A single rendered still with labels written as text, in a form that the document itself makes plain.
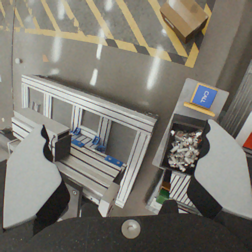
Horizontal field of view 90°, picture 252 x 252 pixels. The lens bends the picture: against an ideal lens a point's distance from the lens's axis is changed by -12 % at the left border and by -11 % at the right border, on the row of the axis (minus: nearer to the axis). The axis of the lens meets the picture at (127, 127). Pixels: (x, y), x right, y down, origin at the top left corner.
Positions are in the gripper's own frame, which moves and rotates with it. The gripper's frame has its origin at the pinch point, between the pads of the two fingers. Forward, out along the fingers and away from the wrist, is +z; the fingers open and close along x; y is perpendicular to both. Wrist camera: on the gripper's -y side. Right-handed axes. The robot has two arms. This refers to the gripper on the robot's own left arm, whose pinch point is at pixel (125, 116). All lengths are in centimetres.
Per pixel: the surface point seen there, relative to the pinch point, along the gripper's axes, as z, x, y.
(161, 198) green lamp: 16.2, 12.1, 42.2
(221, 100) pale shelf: 36, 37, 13
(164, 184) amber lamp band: 23, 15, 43
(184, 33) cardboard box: 74, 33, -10
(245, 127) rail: 34, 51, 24
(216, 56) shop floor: 80, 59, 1
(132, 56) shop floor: 101, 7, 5
